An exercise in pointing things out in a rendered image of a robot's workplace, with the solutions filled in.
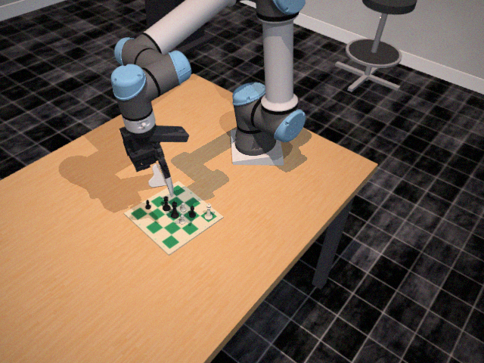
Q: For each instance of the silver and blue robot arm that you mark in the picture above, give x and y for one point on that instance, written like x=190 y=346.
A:
x=263 y=114

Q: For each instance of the green and white chessboard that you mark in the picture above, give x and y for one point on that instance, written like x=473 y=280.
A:
x=165 y=231

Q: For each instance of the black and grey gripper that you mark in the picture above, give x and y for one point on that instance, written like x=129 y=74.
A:
x=148 y=153

